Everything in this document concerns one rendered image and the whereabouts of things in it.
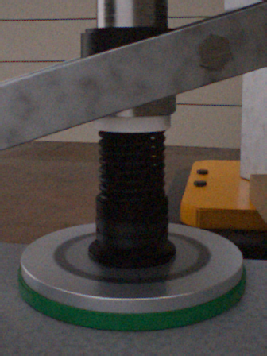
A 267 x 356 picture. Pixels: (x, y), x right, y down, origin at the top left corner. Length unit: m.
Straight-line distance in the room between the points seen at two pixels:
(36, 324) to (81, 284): 0.05
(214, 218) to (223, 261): 0.51
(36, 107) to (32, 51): 6.56
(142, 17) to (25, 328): 0.27
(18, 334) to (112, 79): 0.21
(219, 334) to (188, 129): 6.11
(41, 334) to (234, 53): 0.27
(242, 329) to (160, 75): 0.21
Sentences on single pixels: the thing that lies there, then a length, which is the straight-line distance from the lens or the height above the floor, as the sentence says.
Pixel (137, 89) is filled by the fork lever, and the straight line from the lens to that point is 0.44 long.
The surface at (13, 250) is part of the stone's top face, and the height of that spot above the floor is 0.84.
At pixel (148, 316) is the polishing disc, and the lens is 0.44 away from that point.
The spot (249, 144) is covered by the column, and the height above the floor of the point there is 0.86.
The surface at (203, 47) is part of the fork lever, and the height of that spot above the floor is 1.06.
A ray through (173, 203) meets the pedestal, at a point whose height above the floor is 0.74.
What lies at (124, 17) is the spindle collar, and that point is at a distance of 0.47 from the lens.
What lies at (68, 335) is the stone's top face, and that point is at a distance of 0.45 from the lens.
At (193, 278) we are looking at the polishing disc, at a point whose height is 0.87.
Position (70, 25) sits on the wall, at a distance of 6.82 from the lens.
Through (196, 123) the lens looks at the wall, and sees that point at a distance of 6.51.
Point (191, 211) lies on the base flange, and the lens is 1.04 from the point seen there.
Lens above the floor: 1.05
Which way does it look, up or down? 13 degrees down
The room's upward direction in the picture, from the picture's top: straight up
